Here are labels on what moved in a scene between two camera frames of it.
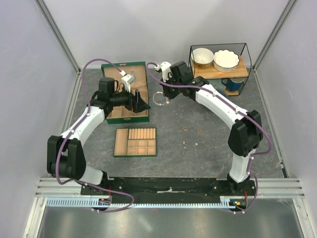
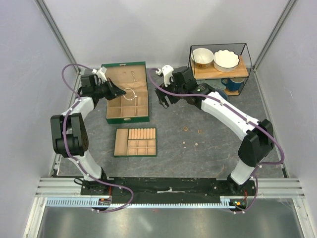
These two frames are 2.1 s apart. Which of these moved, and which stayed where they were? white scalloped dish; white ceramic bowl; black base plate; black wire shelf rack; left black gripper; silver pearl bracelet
Moved: left black gripper; silver pearl bracelet
Stayed: white ceramic bowl; black base plate; white scalloped dish; black wire shelf rack
